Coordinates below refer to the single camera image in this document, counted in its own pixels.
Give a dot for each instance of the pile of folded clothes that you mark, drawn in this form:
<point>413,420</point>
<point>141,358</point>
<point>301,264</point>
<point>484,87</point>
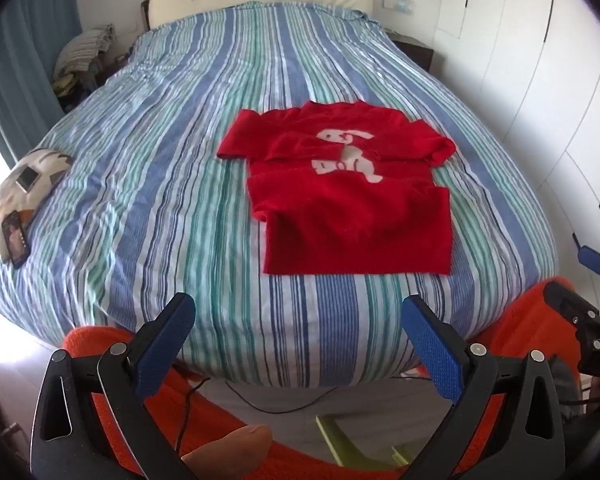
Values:
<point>80,62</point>

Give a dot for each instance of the bare knee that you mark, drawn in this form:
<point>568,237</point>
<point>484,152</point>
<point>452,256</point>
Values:
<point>232,457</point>

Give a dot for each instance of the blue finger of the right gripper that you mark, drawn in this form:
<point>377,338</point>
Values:
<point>587,256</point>

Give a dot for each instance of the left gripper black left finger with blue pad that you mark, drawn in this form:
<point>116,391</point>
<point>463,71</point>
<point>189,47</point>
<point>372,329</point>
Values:
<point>68,440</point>

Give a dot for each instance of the red sweater white motif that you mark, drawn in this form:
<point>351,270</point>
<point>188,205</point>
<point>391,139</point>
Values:
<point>345,188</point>

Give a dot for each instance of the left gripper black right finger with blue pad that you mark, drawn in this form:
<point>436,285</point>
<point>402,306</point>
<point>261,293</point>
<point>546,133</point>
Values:
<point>526,440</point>

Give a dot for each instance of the black smartphone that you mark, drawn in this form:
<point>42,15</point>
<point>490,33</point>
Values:
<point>15,239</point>

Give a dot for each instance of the dark wooden nightstand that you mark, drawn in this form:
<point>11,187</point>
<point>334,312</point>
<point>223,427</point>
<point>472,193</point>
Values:
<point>414,49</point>

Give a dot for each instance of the teal curtain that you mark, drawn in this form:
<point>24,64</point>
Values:
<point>32,34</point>

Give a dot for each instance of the orange fluffy garment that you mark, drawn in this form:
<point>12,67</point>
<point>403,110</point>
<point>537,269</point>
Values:
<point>527,324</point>

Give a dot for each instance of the blue green striped bedspread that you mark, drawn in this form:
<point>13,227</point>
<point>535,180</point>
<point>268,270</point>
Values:
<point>148,210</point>

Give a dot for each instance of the beige patterned cushion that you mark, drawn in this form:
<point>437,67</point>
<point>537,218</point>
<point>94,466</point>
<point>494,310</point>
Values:
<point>28,185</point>

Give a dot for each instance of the wall socket with sticker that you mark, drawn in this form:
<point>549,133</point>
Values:
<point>400,6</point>

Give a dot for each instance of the white wardrobe doors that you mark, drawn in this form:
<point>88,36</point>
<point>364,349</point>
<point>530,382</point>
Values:
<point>530,70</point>

